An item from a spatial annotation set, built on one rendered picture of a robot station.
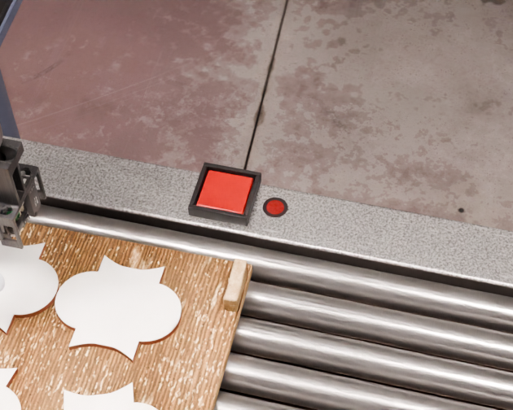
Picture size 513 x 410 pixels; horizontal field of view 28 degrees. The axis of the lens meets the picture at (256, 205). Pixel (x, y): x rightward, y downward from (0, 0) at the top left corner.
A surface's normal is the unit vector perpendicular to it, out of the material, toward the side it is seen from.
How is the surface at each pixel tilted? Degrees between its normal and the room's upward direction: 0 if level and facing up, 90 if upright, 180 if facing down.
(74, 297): 0
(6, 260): 0
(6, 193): 90
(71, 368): 0
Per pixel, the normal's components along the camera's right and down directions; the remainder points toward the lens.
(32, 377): 0.00, -0.61
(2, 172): -0.23, 0.78
